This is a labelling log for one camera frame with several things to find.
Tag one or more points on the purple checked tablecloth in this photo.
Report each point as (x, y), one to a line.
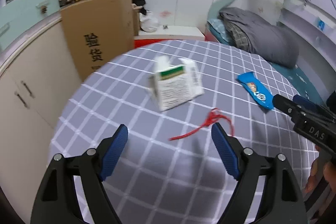
(170, 170)

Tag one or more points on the red storage box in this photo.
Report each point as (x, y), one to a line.
(147, 39)

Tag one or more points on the grey folded blanket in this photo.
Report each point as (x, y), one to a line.
(253, 34)

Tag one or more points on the blue snack packet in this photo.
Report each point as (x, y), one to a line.
(256, 89)

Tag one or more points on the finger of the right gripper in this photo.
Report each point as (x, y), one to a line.
(305, 103)

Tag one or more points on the white low cabinet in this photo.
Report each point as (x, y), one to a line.
(38, 76)

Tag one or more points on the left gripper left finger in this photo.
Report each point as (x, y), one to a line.
(56, 200)

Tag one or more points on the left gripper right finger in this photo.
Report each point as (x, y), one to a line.
(281, 200)

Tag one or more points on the teal drawer unit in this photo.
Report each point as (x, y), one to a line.
(20, 15)

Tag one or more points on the tall cardboard box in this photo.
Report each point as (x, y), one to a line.
(97, 31)

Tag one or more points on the white green medicine box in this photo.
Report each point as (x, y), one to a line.
(173, 85)

